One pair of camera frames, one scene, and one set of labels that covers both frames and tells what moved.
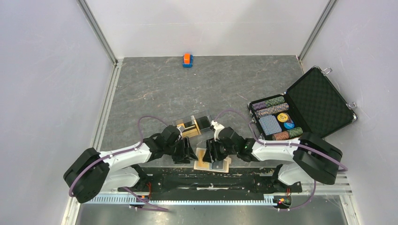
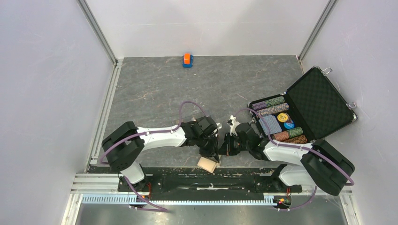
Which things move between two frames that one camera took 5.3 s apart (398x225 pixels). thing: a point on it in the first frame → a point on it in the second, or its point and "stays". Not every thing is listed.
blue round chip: (288, 125) stays
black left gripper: (186, 153) → (212, 153)
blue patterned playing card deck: (270, 125) stays
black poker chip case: (314, 104) stays
